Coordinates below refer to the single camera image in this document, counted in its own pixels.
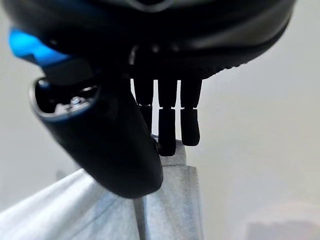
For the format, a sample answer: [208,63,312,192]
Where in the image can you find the light grey fabric sofa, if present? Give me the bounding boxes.
[0,133,205,240]

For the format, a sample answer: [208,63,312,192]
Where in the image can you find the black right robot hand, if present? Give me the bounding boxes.
[0,0,297,200]

